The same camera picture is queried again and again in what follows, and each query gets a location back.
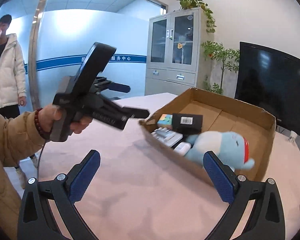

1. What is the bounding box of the person in white jacket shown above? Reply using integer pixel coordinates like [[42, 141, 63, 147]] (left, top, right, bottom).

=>
[[0, 13, 38, 189]]

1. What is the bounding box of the blue plush toy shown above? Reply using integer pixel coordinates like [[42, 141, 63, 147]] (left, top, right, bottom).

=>
[[184, 131, 255, 171]]

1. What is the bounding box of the left forearm tan jacket sleeve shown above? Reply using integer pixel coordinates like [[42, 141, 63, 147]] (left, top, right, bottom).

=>
[[0, 112, 45, 239]]

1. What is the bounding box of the grey white toy tray set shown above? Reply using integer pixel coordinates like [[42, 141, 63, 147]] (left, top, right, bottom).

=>
[[151, 127, 183, 147]]

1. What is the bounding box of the trailing plant on cabinet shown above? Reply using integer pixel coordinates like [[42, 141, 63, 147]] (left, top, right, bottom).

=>
[[176, 0, 217, 34]]

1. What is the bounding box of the red bead bracelet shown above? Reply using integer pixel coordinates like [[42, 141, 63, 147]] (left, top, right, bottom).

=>
[[34, 107, 51, 140]]

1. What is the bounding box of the black charger box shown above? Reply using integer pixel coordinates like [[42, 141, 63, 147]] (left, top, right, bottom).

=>
[[172, 113, 203, 135]]

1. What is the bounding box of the white earbuds case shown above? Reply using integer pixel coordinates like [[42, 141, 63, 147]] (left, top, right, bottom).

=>
[[174, 142, 192, 156]]

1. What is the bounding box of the cardboard box tray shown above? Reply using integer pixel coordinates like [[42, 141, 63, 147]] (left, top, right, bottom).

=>
[[139, 88, 276, 186]]

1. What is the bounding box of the grey metal glass-door cabinet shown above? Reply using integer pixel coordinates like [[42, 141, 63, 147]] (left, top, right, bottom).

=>
[[145, 8, 214, 95]]

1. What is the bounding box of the black tv screen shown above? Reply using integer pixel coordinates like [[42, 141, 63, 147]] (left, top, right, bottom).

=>
[[235, 42, 300, 136]]

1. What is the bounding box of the person's left hand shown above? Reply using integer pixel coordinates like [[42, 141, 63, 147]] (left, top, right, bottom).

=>
[[38, 103, 94, 135]]

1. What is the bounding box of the pastel rubik's cube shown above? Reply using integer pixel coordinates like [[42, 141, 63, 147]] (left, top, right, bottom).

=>
[[157, 114, 173, 129]]

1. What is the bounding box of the green potted plant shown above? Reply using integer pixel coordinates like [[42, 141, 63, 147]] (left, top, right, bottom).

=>
[[201, 41, 240, 95]]

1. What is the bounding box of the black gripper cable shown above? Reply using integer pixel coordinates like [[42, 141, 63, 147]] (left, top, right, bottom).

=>
[[36, 141, 47, 181]]

